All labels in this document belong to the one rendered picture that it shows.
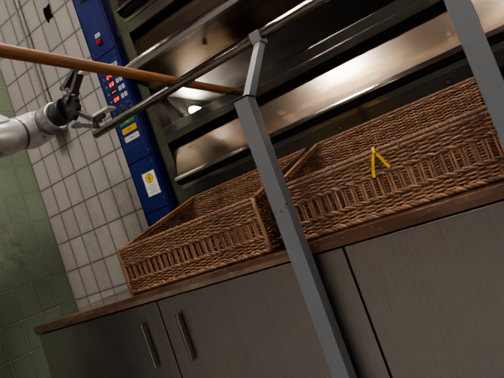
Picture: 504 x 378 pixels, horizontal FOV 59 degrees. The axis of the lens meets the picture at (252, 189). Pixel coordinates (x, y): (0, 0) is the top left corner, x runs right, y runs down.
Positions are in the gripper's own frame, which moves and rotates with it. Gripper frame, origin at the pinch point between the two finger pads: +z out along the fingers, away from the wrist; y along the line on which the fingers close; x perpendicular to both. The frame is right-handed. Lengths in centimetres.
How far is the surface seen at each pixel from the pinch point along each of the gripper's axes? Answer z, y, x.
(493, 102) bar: 90, 45, 4
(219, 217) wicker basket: 20, 47, -7
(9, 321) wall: -117, 58, -23
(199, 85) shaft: 9.4, -0.5, -37.3
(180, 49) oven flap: 1, -20, -47
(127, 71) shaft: 9.7, -0.3, -1.1
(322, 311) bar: 45, 75, 3
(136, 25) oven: -23, -45, -57
